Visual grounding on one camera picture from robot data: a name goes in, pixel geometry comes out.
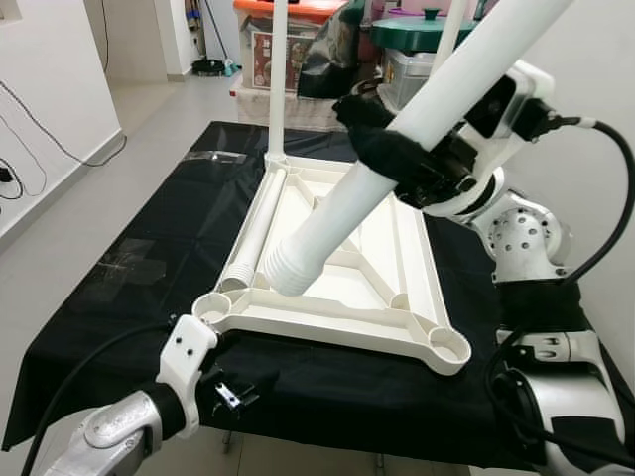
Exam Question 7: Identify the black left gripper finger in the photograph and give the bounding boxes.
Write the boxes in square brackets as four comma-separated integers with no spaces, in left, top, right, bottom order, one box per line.
[233,372,281,408]

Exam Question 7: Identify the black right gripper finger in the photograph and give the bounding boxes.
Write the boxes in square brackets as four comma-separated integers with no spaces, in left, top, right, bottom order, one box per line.
[347,129,440,196]
[332,91,400,135]

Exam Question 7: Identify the white plastic table leg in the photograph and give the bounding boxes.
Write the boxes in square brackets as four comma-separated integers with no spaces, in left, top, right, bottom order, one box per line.
[260,0,574,298]
[432,0,475,75]
[216,169,291,297]
[268,0,292,165]

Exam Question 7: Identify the white plastic children tabletop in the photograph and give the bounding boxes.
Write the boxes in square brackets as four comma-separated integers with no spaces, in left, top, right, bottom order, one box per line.
[191,154,472,376]

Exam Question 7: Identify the black wok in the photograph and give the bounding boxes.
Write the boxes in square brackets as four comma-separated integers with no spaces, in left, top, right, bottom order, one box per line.
[347,79,398,112]

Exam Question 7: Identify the clear plastic bin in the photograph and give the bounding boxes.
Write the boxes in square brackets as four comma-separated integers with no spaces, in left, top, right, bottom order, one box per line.
[382,50,438,105]

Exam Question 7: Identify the dark green pot lid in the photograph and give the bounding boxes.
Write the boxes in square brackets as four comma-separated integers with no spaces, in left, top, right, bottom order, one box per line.
[370,8,477,53]

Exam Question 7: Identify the pink box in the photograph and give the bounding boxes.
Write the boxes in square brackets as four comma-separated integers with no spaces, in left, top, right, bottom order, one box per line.
[372,0,438,16]

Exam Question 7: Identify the storage box with orange lid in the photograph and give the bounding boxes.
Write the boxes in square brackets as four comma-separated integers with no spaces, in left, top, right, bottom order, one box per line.
[233,0,348,95]

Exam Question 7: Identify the beige cloth cover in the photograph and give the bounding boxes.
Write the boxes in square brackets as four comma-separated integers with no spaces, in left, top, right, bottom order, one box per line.
[230,87,343,130]

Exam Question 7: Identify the black tablecloth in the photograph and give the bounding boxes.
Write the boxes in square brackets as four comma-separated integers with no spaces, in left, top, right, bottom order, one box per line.
[0,121,635,472]

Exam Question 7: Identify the broom with teal head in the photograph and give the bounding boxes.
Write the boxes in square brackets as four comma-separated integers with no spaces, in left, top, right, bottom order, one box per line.
[203,0,239,78]

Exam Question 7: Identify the clear tape strip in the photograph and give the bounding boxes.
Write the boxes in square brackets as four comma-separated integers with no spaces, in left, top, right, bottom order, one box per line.
[189,151,249,166]

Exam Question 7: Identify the black dustpan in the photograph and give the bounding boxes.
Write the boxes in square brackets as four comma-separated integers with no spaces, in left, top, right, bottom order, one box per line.
[191,59,227,77]

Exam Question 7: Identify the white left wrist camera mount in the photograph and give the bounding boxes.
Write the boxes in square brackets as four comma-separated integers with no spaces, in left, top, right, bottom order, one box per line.
[157,314,221,413]

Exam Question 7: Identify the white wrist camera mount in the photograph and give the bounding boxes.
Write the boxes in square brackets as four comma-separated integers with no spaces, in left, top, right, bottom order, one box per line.
[425,59,559,219]
[157,314,221,413]

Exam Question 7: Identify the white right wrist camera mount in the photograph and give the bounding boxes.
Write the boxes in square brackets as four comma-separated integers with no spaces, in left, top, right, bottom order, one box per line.
[425,59,559,219]

